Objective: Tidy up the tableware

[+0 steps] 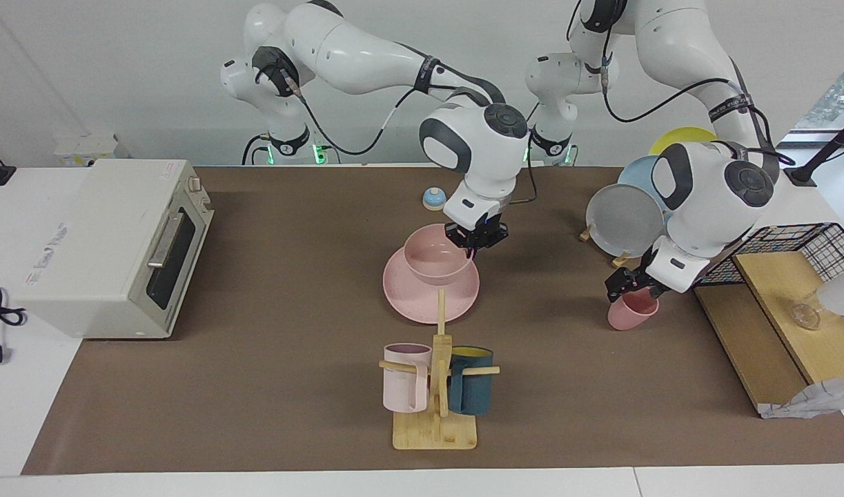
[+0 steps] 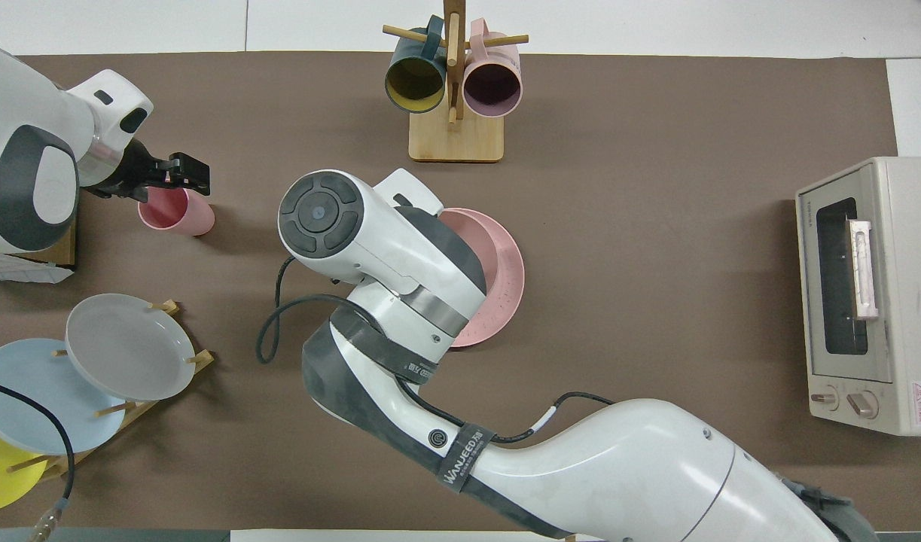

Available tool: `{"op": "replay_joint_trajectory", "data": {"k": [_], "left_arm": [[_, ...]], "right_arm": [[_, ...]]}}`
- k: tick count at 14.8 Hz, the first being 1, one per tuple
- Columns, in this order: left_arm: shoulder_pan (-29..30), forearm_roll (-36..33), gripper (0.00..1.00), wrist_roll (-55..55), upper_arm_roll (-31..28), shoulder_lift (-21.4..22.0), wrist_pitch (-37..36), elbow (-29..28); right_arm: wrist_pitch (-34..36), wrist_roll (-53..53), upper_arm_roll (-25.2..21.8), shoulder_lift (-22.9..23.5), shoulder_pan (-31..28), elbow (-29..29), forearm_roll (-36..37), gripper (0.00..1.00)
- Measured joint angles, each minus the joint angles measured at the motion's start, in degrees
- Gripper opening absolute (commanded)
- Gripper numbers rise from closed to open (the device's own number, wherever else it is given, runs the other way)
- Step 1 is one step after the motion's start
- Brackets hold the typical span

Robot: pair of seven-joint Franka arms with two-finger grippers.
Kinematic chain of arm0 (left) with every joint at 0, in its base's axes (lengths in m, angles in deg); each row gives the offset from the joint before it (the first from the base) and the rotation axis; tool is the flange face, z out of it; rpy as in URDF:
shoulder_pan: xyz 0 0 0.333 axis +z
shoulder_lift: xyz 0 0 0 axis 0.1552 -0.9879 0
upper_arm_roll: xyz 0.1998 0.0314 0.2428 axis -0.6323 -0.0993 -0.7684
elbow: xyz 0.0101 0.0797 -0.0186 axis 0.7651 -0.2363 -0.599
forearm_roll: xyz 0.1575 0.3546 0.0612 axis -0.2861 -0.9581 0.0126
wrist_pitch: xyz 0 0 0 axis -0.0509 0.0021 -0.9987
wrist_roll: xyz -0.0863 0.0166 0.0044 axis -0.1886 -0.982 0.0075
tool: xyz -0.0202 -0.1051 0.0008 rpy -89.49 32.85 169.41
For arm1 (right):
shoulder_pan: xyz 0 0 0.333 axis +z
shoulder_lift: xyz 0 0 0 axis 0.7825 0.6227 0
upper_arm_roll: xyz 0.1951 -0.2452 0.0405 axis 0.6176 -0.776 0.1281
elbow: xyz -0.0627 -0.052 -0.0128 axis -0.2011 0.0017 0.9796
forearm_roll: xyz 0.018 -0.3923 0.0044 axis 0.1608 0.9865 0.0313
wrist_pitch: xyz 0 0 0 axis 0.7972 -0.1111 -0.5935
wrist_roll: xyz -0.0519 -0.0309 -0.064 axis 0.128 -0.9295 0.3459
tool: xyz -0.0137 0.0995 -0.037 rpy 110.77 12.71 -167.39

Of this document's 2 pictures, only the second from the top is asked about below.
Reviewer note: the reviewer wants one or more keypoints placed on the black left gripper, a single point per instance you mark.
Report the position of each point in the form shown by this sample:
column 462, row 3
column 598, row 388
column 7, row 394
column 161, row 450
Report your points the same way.
column 132, row 173

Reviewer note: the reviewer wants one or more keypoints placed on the pink cup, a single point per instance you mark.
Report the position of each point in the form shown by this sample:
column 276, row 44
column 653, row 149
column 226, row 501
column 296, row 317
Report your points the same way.
column 175, row 214

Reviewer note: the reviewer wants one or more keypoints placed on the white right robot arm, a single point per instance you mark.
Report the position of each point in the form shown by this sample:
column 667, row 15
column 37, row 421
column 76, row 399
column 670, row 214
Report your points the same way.
column 626, row 467

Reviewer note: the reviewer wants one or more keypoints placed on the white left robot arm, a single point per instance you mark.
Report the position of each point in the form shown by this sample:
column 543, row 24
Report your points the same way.
column 23, row 135

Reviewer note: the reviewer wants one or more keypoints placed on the grey plate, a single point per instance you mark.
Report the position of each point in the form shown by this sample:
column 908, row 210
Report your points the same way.
column 129, row 346

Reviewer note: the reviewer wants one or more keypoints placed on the wooden plate rack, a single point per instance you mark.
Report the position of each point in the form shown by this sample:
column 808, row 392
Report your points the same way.
column 140, row 408

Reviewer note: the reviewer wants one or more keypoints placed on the dark teal mug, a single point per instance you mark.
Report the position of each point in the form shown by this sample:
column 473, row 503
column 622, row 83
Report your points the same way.
column 416, row 83

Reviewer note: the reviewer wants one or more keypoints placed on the wooden mug tree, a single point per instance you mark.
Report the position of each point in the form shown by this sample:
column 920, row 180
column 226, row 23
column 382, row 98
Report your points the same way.
column 456, row 139

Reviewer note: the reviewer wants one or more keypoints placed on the light blue plate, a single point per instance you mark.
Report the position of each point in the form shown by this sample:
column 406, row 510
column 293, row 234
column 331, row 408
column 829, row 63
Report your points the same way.
column 31, row 399

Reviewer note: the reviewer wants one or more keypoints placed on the pale pink mug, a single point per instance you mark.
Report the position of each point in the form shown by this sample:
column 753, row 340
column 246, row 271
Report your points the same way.
column 492, row 86

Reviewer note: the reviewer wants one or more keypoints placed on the pink plate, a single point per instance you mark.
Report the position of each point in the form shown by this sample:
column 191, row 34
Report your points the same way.
column 505, row 293

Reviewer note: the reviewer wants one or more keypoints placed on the brown table mat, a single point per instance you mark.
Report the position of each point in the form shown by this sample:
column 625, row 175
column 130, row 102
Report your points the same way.
column 656, row 188

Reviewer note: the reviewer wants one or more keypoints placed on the white toaster oven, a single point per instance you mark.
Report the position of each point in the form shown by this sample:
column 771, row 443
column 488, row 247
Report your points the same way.
column 897, row 301

